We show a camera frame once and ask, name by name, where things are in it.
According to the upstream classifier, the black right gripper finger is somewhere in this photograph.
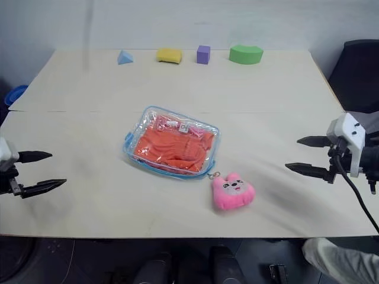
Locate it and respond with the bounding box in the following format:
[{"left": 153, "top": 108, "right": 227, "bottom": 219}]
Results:
[
  {"left": 284, "top": 162, "right": 330, "bottom": 182},
  {"left": 296, "top": 135, "right": 333, "bottom": 148}
]

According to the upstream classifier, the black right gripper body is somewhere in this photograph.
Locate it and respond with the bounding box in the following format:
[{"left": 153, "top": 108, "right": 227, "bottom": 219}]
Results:
[{"left": 326, "top": 135, "right": 355, "bottom": 185}]

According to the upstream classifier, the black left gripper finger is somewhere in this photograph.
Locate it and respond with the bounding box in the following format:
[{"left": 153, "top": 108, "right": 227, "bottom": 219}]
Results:
[
  {"left": 21, "top": 178, "right": 68, "bottom": 199},
  {"left": 17, "top": 150, "right": 54, "bottom": 164}
]

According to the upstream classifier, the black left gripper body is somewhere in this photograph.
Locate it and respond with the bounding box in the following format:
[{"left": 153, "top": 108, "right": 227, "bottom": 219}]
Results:
[{"left": 0, "top": 166, "right": 24, "bottom": 199}]

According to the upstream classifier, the clear pouch with orange cloth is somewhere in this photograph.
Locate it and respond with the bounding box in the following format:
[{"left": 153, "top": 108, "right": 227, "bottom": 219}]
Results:
[{"left": 123, "top": 105, "right": 223, "bottom": 181}]

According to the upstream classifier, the orange cloth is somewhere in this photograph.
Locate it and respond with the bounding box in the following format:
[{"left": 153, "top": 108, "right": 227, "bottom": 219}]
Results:
[{"left": 133, "top": 124, "right": 214, "bottom": 173}]

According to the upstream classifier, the blue round container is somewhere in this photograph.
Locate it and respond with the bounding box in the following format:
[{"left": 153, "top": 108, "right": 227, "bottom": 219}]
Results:
[{"left": 4, "top": 85, "right": 29, "bottom": 107}]

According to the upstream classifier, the black chair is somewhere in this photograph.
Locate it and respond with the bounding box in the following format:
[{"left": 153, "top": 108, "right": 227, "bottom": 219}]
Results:
[{"left": 326, "top": 39, "right": 379, "bottom": 120}]

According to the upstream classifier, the green foam curved block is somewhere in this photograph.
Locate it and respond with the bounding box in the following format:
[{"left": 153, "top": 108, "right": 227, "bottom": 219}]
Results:
[{"left": 229, "top": 44, "right": 264, "bottom": 66}]

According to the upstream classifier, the blue foam triangular block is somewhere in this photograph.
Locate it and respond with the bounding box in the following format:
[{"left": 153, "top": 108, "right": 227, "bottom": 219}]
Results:
[{"left": 117, "top": 49, "right": 136, "bottom": 65}]

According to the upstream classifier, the purple foam cube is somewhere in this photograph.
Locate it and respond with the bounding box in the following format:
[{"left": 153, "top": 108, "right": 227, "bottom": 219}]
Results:
[{"left": 196, "top": 45, "right": 211, "bottom": 64}]

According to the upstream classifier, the yellow foam block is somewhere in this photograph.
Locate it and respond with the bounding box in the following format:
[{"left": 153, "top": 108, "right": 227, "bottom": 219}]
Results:
[{"left": 156, "top": 48, "right": 183, "bottom": 64}]

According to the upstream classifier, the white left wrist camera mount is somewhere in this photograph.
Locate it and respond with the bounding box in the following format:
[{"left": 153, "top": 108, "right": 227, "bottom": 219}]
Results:
[{"left": 0, "top": 137, "right": 19, "bottom": 173}]

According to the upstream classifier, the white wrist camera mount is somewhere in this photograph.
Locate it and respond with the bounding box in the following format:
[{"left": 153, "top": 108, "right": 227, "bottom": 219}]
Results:
[
  {"left": 0, "top": 137, "right": 19, "bottom": 173},
  {"left": 325, "top": 112, "right": 368, "bottom": 179}
]

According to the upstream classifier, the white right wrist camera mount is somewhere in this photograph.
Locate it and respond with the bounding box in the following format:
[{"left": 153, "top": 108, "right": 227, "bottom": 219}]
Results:
[{"left": 325, "top": 112, "right": 368, "bottom": 179}]

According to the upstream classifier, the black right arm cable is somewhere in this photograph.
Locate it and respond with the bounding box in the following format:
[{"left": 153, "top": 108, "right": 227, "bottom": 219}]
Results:
[{"left": 333, "top": 147, "right": 379, "bottom": 235}]

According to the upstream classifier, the pink plush animal keychain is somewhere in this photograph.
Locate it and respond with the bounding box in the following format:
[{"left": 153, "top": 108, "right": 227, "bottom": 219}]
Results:
[{"left": 210, "top": 172, "right": 256, "bottom": 211}]

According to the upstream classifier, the small black bracket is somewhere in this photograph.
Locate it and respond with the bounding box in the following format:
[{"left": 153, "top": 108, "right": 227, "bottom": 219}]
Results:
[{"left": 268, "top": 264, "right": 288, "bottom": 284}]

